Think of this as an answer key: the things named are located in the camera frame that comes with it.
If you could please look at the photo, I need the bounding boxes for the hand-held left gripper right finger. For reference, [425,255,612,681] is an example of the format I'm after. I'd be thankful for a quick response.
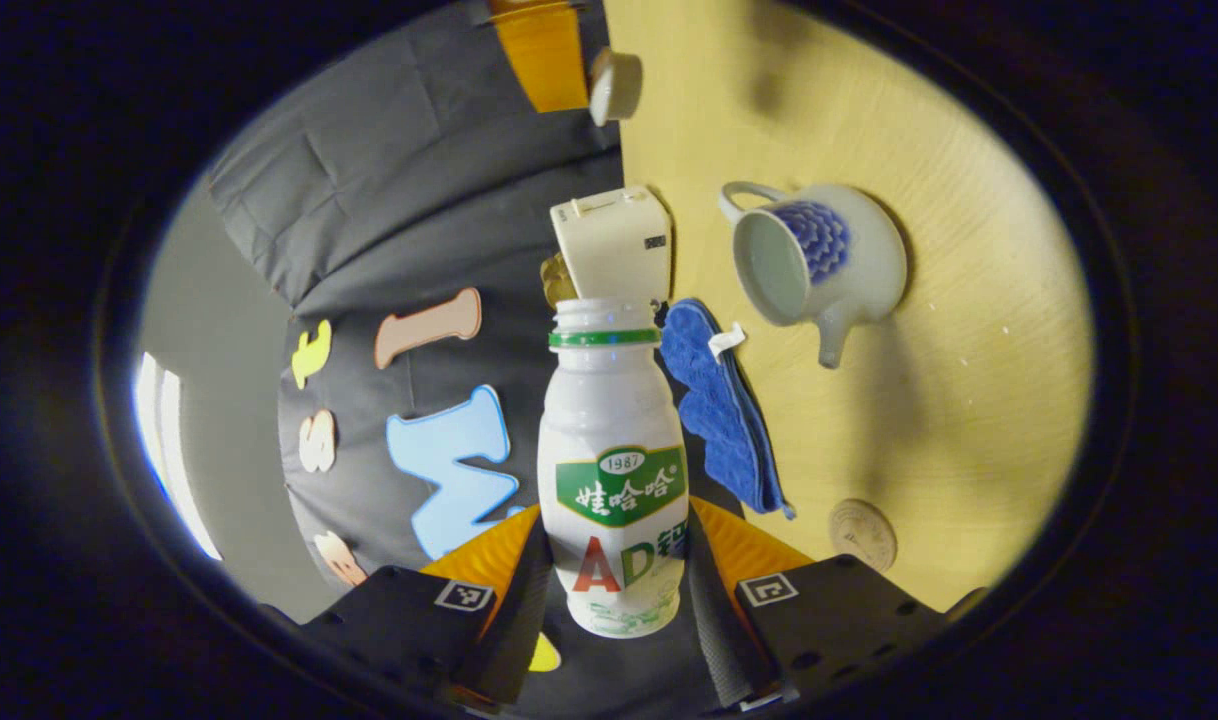
[685,495,990,713]

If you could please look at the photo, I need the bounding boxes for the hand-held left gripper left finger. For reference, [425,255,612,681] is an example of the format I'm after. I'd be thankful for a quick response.
[299,503,555,711]

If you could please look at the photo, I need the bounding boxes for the white teacup lid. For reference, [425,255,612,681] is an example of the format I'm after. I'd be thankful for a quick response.
[588,47,644,127]

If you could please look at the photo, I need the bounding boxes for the round wooden coaster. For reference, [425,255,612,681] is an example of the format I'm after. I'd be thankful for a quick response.
[828,498,899,573]

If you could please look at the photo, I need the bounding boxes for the white plastic water bottle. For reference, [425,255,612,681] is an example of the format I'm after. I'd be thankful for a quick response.
[536,296,692,639]

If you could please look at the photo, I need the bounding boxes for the white blue-flowered teacup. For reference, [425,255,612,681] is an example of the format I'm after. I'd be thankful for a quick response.
[718,180,910,371]

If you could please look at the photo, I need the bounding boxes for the black backdrop cloth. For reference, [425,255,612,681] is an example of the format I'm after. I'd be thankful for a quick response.
[206,0,750,716]

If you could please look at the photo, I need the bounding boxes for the white toaster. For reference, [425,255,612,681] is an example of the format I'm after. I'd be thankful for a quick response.
[549,185,673,306]

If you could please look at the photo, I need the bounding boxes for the blue microfibre cloth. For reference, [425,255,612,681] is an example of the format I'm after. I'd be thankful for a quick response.
[657,297,798,521]

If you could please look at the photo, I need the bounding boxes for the brown bread slice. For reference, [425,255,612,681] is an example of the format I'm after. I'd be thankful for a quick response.
[540,252,578,309]

